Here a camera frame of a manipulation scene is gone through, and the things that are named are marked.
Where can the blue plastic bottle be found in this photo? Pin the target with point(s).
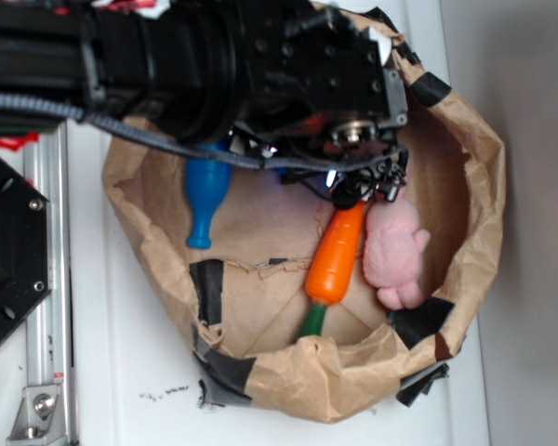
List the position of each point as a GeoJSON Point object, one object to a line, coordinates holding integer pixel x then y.
{"type": "Point", "coordinates": [206, 185]}

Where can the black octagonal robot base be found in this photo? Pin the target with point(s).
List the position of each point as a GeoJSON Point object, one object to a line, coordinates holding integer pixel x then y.
{"type": "Point", "coordinates": [24, 259]}

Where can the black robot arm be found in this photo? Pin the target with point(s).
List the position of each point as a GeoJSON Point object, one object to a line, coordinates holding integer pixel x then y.
{"type": "Point", "coordinates": [176, 82]}

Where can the aluminium extrusion rail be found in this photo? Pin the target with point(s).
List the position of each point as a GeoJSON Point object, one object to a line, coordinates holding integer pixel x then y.
{"type": "Point", "coordinates": [49, 328]}

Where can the orange plastic carrot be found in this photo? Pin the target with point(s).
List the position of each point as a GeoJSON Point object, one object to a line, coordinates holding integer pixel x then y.
{"type": "Point", "coordinates": [331, 269]}

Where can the pink plush bunny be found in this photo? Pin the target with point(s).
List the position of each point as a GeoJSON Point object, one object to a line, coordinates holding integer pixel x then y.
{"type": "Point", "coordinates": [392, 259]}

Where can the brown paper bag bin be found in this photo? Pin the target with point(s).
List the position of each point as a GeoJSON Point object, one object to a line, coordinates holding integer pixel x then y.
{"type": "Point", "coordinates": [240, 304]}

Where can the metal corner bracket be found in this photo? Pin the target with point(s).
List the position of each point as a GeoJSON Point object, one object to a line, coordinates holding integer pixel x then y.
{"type": "Point", "coordinates": [40, 418]}

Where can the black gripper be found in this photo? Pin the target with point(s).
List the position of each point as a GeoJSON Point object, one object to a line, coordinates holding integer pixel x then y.
{"type": "Point", "coordinates": [325, 91]}

